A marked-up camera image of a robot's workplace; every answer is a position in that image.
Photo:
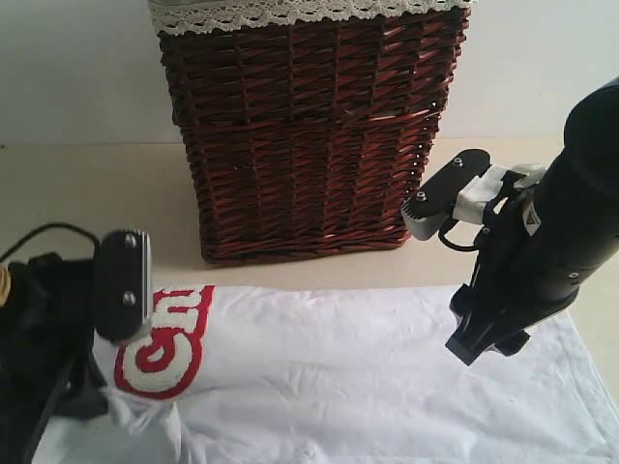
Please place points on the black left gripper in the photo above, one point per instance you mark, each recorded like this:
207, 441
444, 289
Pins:
47, 362

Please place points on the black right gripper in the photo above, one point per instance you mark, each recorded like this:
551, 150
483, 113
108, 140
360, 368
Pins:
526, 271

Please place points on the white t-shirt with red lettering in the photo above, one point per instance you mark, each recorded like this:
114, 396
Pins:
256, 375

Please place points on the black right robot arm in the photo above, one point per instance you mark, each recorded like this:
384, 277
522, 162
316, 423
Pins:
587, 170

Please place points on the dark brown wicker basket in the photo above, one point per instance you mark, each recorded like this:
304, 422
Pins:
303, 140

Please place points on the grey floral basket liner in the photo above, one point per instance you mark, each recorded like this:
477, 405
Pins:
204, 17

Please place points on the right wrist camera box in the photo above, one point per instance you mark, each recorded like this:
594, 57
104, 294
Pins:
468, 188

